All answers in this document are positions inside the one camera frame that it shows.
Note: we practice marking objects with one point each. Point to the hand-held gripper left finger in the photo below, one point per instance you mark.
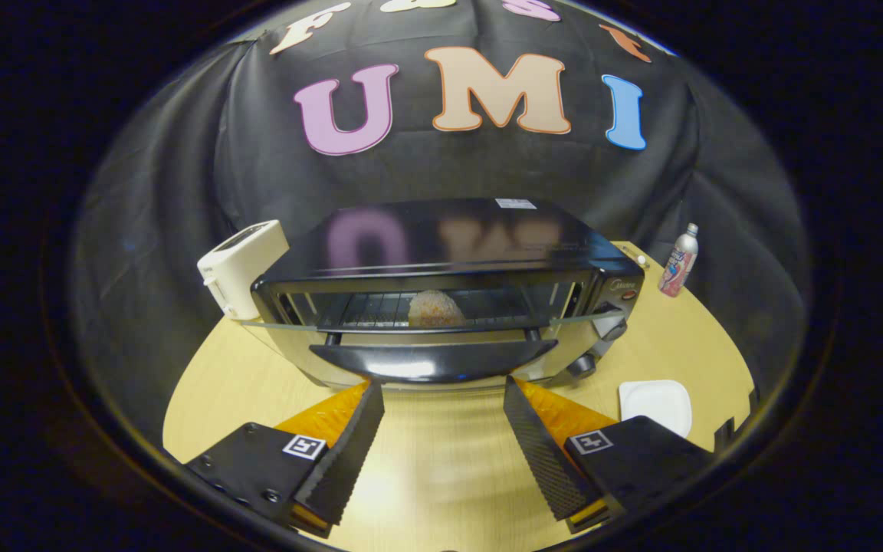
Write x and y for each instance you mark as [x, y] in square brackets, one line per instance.
[346, 464]

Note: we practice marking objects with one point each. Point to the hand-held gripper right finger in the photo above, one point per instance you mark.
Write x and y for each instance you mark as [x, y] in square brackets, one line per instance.
[545, 460]

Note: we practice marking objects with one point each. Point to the black toaster oven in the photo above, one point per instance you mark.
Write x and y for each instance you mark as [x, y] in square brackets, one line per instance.
[441, 360]

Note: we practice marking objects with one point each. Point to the round breaded food patty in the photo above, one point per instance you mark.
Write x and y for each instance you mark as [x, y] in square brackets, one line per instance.
[435, 310]

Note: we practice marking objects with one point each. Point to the white toaster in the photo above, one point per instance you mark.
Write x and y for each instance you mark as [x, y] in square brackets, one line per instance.
[238, 268]

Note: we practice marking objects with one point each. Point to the white plate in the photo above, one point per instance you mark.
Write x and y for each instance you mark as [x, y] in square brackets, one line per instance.
[656, 402]

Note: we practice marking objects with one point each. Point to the black chair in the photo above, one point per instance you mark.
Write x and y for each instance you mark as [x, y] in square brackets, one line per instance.
[736, 429]

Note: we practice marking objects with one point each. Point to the silver bottle with pink label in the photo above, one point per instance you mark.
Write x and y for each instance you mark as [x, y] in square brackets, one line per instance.
[677, 264]

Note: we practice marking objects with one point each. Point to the black backdrop cloth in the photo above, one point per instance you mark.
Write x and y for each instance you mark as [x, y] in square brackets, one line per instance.
[181, 192]

